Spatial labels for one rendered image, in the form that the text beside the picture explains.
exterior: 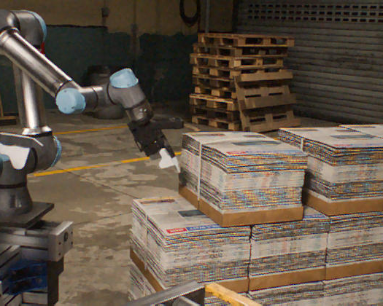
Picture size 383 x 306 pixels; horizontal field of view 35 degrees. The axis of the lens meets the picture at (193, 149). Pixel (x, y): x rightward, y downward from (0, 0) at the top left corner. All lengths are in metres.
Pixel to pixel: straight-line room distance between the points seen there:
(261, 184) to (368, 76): 7.68
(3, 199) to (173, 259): 0.57
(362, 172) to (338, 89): 7.70
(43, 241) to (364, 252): 1.09
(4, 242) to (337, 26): 8.24
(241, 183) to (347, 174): 0.40
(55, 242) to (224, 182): 0.57
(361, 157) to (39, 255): 1.09
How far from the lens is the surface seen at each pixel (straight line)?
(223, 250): 1.91
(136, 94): 1.85
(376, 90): 9.45
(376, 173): 2.15
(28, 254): 2.03
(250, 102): 8.16
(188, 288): 1.53
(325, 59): 9.93
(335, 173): 2.04
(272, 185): 1.91
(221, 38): 8.49
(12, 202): 2.01
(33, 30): 2.09
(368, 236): 2.21
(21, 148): 1.11
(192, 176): 2.06
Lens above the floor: 1.44
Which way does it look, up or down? 12 degrees down
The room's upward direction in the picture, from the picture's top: 3 degrees clockwise
